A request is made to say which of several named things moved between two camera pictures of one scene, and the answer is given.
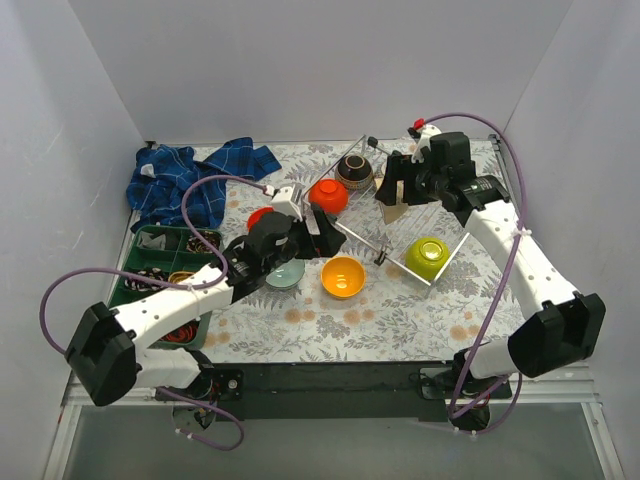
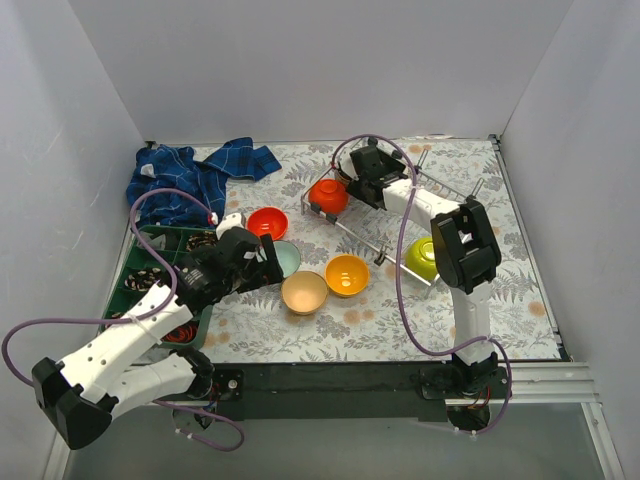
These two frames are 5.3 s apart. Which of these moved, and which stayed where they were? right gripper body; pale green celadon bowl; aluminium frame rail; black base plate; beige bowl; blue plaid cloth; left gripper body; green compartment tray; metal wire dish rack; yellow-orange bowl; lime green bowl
Moved: pale green celadon bowl; right gripper body; left gripper body; beige bowl
Stayed: yellow-orange bowl; lime green bowl; aluminium frame rail; black base plate; metal wire dish rack; blue plaid cloth; green compartment tray
